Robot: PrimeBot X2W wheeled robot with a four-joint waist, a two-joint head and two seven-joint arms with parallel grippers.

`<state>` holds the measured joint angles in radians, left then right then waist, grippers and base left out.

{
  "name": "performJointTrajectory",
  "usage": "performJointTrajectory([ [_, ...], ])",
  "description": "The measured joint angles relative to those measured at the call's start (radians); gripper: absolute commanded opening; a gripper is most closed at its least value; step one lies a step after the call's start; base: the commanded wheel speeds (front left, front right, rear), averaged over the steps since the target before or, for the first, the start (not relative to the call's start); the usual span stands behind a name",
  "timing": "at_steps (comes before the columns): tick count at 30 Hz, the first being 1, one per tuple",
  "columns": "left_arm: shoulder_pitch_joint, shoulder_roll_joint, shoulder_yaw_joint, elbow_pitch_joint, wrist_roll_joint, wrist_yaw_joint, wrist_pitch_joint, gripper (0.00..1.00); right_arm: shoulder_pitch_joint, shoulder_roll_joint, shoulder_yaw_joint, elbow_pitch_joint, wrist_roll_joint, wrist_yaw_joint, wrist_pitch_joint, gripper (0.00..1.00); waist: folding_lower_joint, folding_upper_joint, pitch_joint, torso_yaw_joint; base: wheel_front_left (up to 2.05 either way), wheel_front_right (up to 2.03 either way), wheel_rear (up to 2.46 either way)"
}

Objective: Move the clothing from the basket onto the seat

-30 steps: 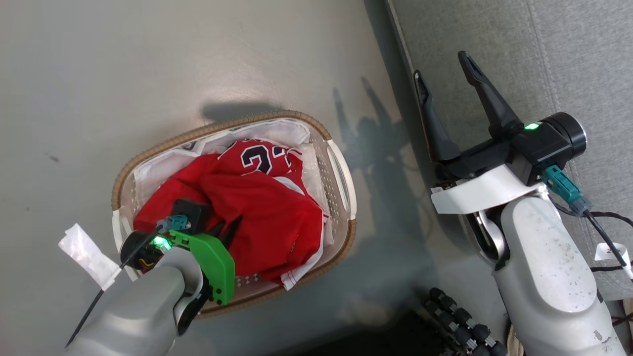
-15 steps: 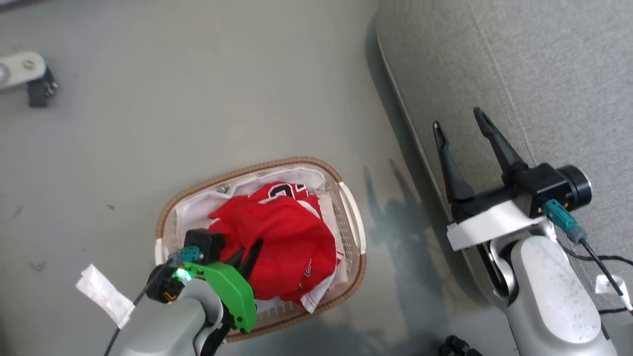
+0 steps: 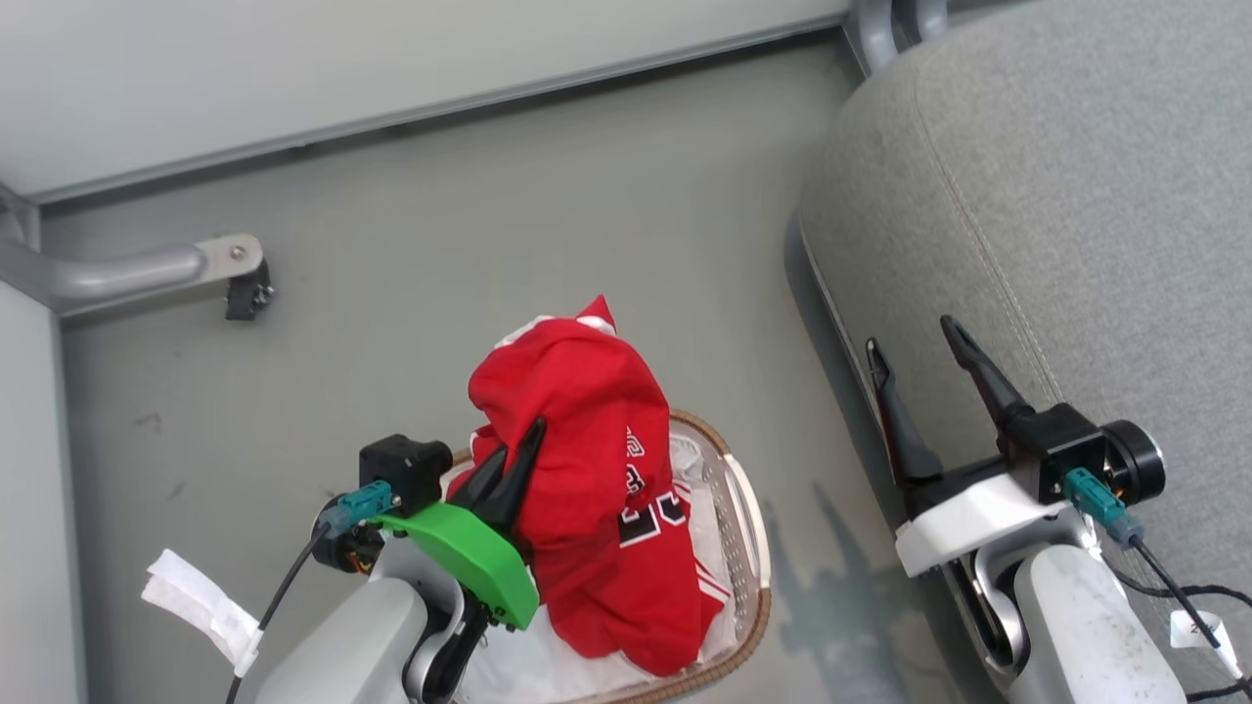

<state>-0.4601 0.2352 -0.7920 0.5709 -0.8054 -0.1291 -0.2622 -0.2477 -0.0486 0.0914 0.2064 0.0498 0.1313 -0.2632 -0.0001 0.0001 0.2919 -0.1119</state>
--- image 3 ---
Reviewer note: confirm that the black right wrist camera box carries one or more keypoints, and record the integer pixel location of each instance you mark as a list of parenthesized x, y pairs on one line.
[(1086, 445)]

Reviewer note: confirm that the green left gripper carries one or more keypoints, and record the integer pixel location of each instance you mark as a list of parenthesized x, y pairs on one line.
[(469, 557)]

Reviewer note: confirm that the red basketball jersey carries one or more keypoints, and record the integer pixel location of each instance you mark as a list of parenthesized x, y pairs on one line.
[(587, 489)]

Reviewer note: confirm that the grey fabric sofa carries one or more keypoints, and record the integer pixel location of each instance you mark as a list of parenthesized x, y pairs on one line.
[(1056, 244)]

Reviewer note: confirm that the white laundry basket brown rim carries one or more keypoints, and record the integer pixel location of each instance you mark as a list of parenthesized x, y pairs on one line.
[(748, 528)]

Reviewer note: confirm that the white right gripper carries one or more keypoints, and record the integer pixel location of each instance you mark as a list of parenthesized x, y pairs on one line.
[(968, 523)]

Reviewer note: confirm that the grey partition support foot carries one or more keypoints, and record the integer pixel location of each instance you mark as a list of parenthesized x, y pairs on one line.
[(127, 269)]

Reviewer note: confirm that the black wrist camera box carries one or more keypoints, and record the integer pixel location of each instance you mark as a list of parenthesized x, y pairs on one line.
[(403, 469), (1086, 445)]

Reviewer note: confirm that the grey partition post bracket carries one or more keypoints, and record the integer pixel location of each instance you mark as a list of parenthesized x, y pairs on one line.
[(929, 15), (875, 34)]

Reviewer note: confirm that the black caster wheel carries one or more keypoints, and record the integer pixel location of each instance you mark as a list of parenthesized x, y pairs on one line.
[(249, 293)]

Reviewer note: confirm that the white cloth basket liner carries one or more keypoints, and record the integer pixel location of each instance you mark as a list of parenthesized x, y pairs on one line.
[(709, 489)]

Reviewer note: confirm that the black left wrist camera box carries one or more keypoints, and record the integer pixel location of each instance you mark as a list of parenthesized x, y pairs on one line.
[(403, 469)]

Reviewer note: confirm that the grey partition bottom rail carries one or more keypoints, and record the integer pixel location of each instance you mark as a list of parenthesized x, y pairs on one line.
[(440, 108)]

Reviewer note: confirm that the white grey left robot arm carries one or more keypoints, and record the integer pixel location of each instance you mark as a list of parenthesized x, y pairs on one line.
[(352, 636)]

